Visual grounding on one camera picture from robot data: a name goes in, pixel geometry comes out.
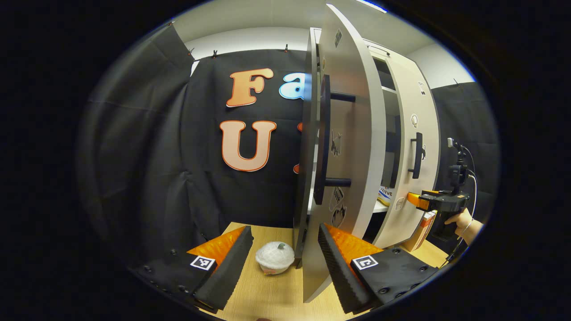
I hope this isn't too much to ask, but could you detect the white shoe cabinet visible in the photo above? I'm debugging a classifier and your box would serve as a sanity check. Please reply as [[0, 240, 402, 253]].
[[292, 27, 442, 268]]

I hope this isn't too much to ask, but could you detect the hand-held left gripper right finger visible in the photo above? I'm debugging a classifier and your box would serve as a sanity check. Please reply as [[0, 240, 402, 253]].
[[318, 223, 440, 315]]

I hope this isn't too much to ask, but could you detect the white cabinet door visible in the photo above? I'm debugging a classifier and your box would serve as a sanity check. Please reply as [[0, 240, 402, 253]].
[[384, 53, 442, 249], [303, 4, 386, 304]]

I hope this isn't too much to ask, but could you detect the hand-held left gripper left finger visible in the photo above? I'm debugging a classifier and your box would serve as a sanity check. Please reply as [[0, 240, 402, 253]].
[[129, 225, 254, 313]]

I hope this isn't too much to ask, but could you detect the ceiling light strip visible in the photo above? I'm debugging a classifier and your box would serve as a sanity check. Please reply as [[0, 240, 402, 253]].
[[357, 0, 388, 13]]

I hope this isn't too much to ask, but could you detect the thin cable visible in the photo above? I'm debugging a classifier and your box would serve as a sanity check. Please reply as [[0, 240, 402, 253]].
[[459, 144, 479, 223]]

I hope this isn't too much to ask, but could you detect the black backdrop cloth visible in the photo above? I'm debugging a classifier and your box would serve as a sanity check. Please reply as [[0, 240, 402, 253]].
[[76, 22, 500, 268]]

